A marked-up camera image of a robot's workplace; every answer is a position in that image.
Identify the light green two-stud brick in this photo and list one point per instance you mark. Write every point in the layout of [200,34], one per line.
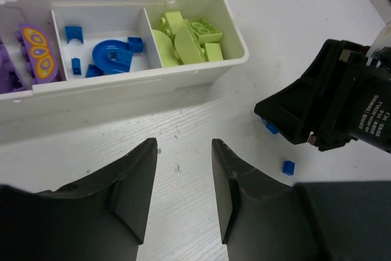
[204,31]

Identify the light green lego brick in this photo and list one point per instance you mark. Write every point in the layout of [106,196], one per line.
[213,52]
[170,22]

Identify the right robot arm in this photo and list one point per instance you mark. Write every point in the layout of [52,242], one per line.
[377,104]

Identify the blue lego bit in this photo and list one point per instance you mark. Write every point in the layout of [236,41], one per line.
[288,167]
[76,66]
[93,71]
[135,44]
[271,128]

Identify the purple butterfly lego plate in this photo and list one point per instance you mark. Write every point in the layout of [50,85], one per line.
[35,47]

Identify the purple flower lego block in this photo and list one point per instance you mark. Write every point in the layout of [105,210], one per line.
[10,78]

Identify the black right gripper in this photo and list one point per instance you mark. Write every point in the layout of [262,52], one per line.
[339,76]

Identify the small blue lego piece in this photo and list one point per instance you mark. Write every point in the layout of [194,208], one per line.
[74,32]

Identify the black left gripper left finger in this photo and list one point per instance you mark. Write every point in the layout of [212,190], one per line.
[102,216]

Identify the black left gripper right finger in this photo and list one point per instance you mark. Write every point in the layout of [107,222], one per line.
[261,218]

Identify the light green lego slide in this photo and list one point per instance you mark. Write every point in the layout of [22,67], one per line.
[183,50]

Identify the white three-compartment tray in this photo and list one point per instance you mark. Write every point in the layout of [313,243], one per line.
[62,60]

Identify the blue lego cluster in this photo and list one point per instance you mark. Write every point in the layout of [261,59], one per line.
[112,56]

